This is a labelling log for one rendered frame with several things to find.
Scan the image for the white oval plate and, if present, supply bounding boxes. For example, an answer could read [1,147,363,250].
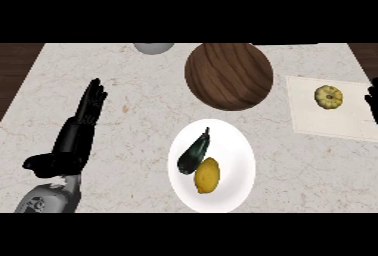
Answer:
[166,118,256,214]

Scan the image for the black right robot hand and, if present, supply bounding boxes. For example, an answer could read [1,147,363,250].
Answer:
[363,77,378,125]

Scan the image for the pale cream placemat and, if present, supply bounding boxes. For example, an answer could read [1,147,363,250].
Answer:
[284,75,378,143]

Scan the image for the yellow pattypan squash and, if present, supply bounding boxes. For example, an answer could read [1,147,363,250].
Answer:
[313,84,344,109]

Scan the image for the yellow lemon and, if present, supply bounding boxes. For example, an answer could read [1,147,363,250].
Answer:
[193,156,221,195]

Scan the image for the grey round object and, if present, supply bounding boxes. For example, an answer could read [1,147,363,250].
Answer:
[132,43,175,56]

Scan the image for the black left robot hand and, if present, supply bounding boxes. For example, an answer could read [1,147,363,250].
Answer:
[20,77,109,179]

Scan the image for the brown wooden bowl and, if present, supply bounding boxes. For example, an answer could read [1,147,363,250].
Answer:
[183,43,274,112]

